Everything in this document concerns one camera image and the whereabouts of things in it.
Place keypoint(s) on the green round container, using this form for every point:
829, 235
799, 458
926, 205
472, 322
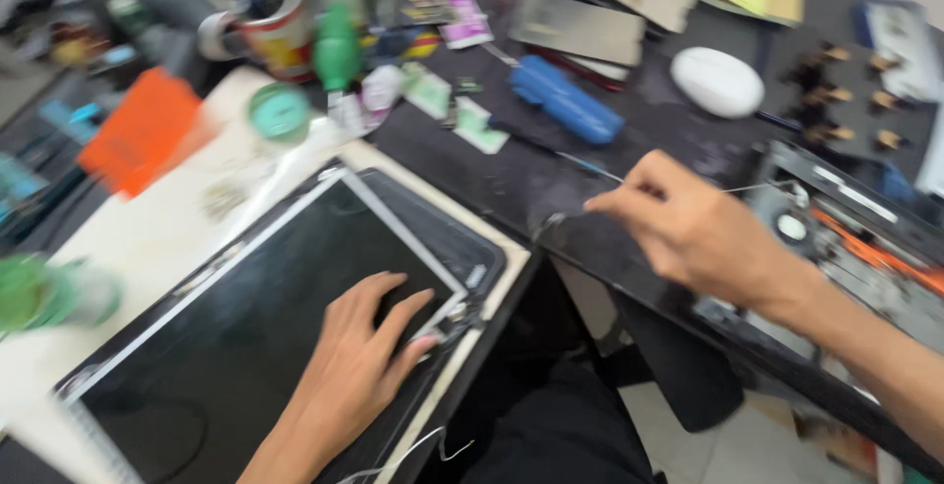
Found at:
44, 296

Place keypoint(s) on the green plastic bottle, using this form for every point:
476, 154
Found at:
336, 49

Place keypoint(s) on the open laptop base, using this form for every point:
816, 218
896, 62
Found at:
870, 248

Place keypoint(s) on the person's black trousers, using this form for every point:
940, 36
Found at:
560, 417

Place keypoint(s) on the teal round lid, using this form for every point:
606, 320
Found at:
279, 111

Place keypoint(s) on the heap of tools and clutter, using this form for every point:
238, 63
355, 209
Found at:
66, 49

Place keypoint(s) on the green and white packet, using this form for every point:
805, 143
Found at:
428, 91
479, 126

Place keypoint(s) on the grey metal plate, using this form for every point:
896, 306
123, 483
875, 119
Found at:
579, 28

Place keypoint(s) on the cream work mat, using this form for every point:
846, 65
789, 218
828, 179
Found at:
155, 240

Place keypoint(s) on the person's right fingers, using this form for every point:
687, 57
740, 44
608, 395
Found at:
634, 189

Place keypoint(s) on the white oval mouse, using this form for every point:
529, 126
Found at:
717, 82

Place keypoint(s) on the white and blue case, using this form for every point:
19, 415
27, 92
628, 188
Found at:
903, 45

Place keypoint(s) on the orange card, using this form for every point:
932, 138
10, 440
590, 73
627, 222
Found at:
140, 130

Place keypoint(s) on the person's right hand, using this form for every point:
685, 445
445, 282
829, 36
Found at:
700, 237

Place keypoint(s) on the black laptop lid cover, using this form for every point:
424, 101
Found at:
442, 237

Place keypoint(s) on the black laptop screen panel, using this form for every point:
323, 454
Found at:
258, 299

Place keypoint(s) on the person's left hand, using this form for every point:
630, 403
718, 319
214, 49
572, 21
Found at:
350, 366

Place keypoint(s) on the set of black brass-tipped bits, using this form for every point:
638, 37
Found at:
841, 93

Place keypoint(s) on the red and yellow can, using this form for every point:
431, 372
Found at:
284, 41

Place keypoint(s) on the pink and white packet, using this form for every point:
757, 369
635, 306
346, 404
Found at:
461, 12

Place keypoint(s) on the white tape roll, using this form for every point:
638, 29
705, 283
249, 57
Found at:
215, 35

